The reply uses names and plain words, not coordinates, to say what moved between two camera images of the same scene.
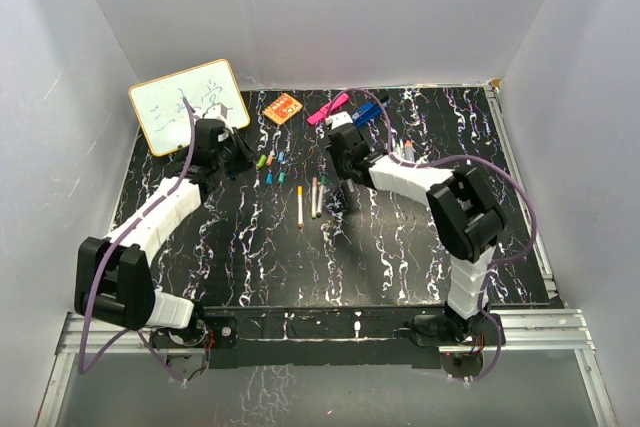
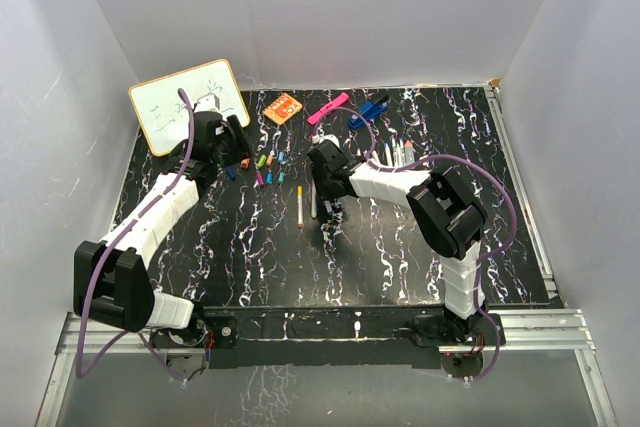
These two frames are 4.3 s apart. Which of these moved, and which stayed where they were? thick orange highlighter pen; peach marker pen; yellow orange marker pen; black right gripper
Moved: black right gripper
Stayed: thick orange highlighter pen; peach marker pen; yellow orange marker pen
